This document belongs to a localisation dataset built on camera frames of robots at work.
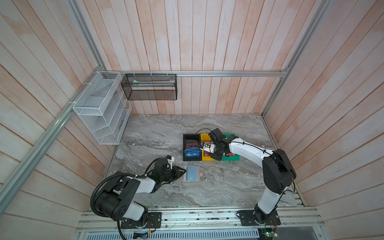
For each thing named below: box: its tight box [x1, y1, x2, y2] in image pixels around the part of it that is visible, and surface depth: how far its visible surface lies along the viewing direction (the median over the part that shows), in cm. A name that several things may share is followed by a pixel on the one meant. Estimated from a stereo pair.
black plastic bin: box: [183, 133, 202, 162], surface depth 100 cm
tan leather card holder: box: [183, 165, 201, 183], surface depth 89 cm
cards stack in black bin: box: [185, 140, 200, 157], surface depth 100 cm
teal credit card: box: [186, 166, 199, 182], surface depth 91 cm
